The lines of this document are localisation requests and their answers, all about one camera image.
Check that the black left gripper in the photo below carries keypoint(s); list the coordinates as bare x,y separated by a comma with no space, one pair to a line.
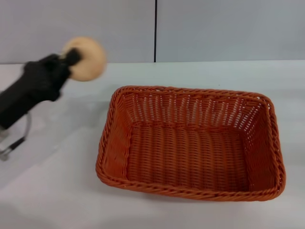
35,86

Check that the round tan bread roll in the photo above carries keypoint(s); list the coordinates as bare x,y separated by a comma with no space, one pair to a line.
91,62

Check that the orange woven plastic basket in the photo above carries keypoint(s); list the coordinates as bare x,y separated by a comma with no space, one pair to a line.
190,148

